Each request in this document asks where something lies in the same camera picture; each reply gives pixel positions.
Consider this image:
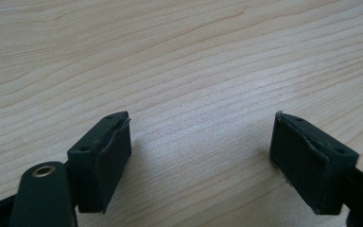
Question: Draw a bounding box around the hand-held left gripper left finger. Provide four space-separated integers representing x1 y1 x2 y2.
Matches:
66 111 132 215

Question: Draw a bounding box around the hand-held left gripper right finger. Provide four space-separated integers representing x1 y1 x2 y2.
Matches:
268 111 360 216

